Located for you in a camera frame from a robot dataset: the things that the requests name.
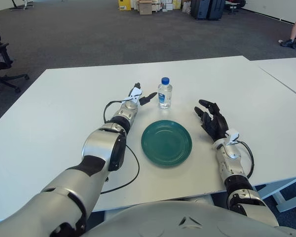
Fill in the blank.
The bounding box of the stack of white boxes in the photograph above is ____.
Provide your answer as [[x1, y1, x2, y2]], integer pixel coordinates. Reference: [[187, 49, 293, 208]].
[[150, 0, 183, 12]]

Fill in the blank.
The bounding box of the white table leg frame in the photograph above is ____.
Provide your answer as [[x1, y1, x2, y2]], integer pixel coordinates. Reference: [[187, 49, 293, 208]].
[[255, 175, 296, 213]]

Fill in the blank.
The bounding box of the grey robot torso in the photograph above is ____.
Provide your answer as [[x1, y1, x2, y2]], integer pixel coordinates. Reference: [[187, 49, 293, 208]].
[[83, 199, 296, 237]]

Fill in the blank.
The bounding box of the brown cardboard box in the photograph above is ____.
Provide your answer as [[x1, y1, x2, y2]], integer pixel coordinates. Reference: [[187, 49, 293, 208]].
[[138, 0, 153, 15]]

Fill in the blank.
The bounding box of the clear bottle with blue cap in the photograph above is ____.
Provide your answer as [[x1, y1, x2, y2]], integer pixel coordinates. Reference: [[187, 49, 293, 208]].
[[157, 77, 174, 110]]

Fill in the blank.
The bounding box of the yellow box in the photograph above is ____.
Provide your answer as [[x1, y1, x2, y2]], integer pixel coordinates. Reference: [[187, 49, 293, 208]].
[[117, 0, 132, 11]]

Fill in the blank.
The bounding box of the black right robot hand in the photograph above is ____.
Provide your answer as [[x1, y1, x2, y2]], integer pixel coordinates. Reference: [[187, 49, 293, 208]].
[[193, 99, 229, 143]]

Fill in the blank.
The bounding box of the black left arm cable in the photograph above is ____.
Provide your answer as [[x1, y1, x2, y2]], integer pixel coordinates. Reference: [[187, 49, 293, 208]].
[[100, 100, 141, 195]]

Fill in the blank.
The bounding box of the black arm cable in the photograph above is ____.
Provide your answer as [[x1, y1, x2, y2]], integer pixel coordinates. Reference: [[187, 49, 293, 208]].
[[236, 140, 255, 179], [100, 100, 141, 195]]

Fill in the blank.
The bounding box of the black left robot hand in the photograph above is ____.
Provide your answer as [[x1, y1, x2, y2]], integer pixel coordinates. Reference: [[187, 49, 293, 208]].
[[131, 82, 158, 106]]

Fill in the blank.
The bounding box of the black office chair with armrest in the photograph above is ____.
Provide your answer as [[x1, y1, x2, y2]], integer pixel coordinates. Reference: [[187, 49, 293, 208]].
[[0, 13, 30, 96]]

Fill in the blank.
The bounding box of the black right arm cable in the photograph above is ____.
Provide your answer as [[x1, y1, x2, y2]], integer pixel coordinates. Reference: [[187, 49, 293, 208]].
[[236, 140, 255, 179]]

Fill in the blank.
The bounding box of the black and red rolling chair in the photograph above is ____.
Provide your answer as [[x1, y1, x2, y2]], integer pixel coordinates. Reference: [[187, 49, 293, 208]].
[[224, 0, 247, 14]]

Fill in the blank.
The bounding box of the seated person in shorts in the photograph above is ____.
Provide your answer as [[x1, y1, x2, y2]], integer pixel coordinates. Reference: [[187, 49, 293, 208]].
[[280, 19, 296, 49]]

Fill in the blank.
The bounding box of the black and white floor stand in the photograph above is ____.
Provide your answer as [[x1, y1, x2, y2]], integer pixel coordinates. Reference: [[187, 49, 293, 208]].
[[9, 0, 34, 10]]

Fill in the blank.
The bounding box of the green round plate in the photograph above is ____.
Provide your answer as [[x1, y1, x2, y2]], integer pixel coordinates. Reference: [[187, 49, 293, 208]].
[[141, 119, 193, 168]]

